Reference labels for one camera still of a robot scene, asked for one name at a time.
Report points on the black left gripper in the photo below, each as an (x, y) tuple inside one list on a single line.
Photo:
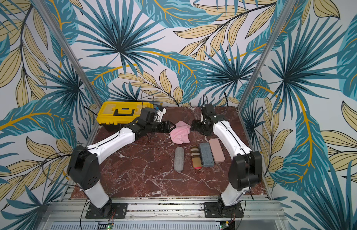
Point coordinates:
[(164, 125)]

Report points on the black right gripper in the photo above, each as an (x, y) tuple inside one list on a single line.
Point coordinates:
[(200, 126)]

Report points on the pink microfibre cloth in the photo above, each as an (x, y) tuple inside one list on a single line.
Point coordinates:
[(180, 134)]

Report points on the grey rectangular block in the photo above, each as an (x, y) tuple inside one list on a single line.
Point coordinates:
[(206, 155)]

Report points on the tan round object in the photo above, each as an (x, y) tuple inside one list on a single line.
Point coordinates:
[(195, 157)]

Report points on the grey fabric eyeglass case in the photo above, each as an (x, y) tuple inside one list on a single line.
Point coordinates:
[(179, 159)]

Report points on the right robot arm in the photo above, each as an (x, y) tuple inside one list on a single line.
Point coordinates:
[(246, 166)]

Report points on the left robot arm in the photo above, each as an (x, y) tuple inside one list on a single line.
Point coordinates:
[(84, 165)]

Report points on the yellow black toolbox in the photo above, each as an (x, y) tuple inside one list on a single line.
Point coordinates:
[(113, 115)]

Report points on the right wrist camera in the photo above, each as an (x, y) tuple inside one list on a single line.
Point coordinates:
[(207, 110)]

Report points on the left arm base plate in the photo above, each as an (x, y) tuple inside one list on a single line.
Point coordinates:
[(108, 211)]

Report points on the aluminium front rail frame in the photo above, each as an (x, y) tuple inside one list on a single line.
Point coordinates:
[(168, 213)]

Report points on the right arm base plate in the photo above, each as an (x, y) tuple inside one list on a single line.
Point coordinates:
[(218, 210)]

